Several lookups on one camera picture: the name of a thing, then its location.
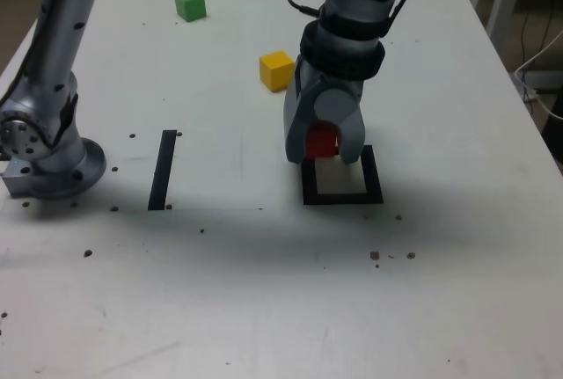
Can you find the black tape strip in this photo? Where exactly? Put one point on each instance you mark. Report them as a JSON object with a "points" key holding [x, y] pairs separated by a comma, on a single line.
{"points": [[160, 177]]}

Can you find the yellow cube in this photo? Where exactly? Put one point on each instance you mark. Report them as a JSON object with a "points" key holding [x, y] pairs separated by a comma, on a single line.
{"points": [[275, 71]]}

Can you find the black tape square outline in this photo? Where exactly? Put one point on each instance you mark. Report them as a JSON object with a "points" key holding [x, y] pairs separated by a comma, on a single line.
{"points": [[374, 185]]}

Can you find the green cube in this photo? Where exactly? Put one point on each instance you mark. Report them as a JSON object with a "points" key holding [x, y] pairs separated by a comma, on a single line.
{"points": [[190, 4]]}

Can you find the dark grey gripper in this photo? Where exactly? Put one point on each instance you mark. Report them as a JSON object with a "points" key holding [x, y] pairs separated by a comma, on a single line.
{"points": [[347, 82]]}

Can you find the red cube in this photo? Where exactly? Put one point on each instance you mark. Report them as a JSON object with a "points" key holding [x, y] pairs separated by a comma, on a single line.
{"points": [[321, 143]]}

